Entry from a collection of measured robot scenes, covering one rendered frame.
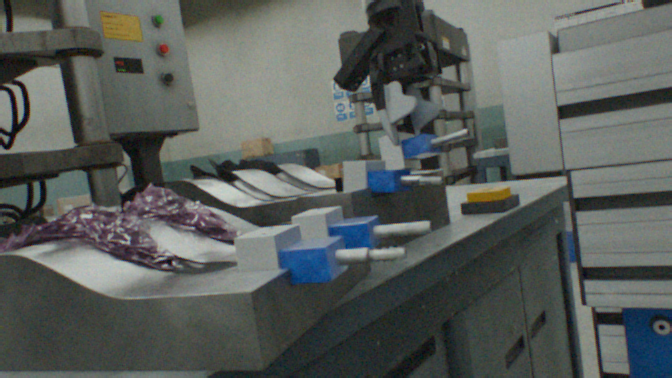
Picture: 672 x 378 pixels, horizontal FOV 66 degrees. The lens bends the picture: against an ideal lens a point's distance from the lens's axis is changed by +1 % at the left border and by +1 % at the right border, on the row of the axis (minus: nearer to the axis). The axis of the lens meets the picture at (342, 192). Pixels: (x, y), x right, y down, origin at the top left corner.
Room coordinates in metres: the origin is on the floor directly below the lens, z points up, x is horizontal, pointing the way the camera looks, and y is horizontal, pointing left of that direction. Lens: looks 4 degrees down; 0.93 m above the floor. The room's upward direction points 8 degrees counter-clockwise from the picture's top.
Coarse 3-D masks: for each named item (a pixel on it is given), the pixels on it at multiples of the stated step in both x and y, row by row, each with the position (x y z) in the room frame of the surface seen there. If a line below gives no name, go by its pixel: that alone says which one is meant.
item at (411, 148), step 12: (456, 132) 0.73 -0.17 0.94; (468, 132) 0.72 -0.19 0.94; (384, 144) 0.77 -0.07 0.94; (408, 144) 0.75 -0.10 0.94; (420, 144) 0.74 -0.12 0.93; (432, 144) 0.75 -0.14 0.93; (384, 156) 0.77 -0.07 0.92; (396, 156) 0.76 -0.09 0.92; (408, 156) 0.75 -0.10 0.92; (420, 156) 0.76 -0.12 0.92; (396, 168) 0.76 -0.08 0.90; (408, 168) 0.77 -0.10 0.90; (420, 168) 0.79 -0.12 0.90
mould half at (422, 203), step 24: (288, 168) 0.98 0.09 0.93; (192, 192) 0.81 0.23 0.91; (216, 192) 0.79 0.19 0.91; (240, 192) 0.81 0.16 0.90; (288, 192) 0.85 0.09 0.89; (312, 192) 0.85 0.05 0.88; (360, 192) 0.64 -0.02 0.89; (408, 192) 0.74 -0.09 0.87; (432, 192) 0.79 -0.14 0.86; (240, 216) 0.75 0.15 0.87; (264, 216) 0.72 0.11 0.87; (288, 216) 0.69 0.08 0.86; (360, 216) 0.64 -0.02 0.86; (384, 216) 0.68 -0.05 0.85; (408, 216) 0.73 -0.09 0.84; (432, 216) 0.79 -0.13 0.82; (384, 240) 0.67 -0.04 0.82; (408, 240) 0.72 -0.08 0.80
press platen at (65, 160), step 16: (80, 144) 1.15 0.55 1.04; (96, 144) 1.14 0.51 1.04; (112, 144) 1.16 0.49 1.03; (0, 160) 1.06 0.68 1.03; (16, 160) 1.09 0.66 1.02; (32, 160) 1.10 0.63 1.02; (48, 160) 1.11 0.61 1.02; (64, 160) 1.12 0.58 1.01; (80, 160) 1.13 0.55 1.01; (96, 160) 1.13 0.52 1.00; (112, 160) 1.15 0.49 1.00; (0, 176) 1.06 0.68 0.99; (16, 176) 1.08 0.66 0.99; (32, 192) 1.55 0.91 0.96; (16, 208) 1.63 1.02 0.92
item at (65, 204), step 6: (60, 198) 4.71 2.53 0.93; (66, 198) 4.67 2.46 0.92; (72, 198) 4.64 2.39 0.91; (78, 198) 4.61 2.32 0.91; (84, 198) 4.59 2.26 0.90; (90, 198) 4.56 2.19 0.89; (60, 204) 4.71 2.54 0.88; (66, 204) 4.68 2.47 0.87; (72, 204) 4.66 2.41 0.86; (78, 204) 4.62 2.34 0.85; (84, 204) 4.59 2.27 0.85; (60, 210) 4.73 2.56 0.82; (66, 210) 4.68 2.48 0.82
